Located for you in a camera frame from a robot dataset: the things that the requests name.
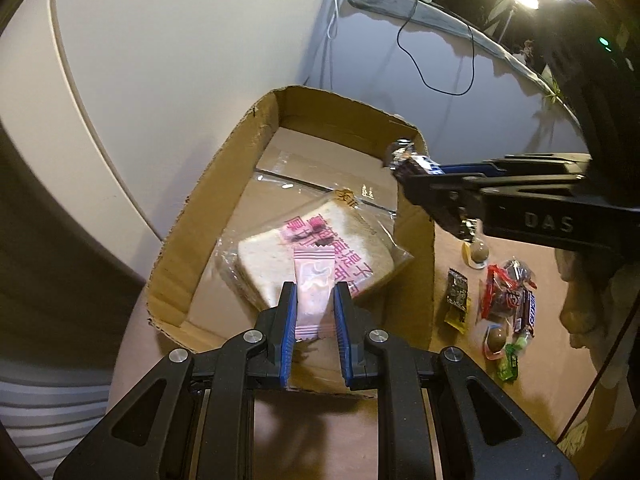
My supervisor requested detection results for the person's right hand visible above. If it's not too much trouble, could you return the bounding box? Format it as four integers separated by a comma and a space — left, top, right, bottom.
554, 251, 627, 362

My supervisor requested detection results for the green candy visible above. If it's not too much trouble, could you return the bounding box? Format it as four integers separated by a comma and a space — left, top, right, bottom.
507, 332, 533, 356
497, 352, 521, 383

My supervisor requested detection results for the pink snack packet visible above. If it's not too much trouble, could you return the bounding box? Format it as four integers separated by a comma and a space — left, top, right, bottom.
292, 242, 337, 343

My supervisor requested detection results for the brown ball candy clear wrapper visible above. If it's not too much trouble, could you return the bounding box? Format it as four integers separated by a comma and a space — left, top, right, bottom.
462, 240, 491, 267
482, 325, 511, 358

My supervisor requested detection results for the cardboard box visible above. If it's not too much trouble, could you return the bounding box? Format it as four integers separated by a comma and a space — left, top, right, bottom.
145, 85, 436, 398

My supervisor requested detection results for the brown tablecloth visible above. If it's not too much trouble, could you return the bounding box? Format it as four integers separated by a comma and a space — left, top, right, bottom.
250, 220, 626, 480

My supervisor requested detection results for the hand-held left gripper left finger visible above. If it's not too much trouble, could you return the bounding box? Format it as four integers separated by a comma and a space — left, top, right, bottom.
52, 282, 296, 480

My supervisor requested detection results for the sliced bread packet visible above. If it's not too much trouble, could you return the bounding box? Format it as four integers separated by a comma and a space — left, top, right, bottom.
215, 190, 416, 313

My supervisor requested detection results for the red candy packet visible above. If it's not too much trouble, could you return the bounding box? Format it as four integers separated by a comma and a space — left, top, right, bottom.
477, 264, 521, 321

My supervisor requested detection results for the yellow snack packet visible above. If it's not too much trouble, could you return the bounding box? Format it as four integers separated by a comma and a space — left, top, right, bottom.
443, 307, 469, 335

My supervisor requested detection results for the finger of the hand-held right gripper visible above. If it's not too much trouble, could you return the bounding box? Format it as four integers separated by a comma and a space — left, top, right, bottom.
395, 172, 583, 238
434, 155, 591, 176

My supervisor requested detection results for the grey ribbed panel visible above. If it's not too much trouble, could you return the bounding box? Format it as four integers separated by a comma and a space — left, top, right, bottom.
0, 377, 113, 468

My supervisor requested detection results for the dark chocolate bar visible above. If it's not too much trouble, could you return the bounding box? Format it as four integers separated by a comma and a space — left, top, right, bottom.
512, 292, 541, 333
385, 141, 443, 177

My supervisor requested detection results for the black printed snack packet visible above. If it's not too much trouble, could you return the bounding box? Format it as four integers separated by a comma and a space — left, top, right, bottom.
446, 267, 472, 313

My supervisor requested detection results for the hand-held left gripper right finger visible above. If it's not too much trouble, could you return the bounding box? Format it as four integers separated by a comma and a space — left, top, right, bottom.
334, 282, 581, 480

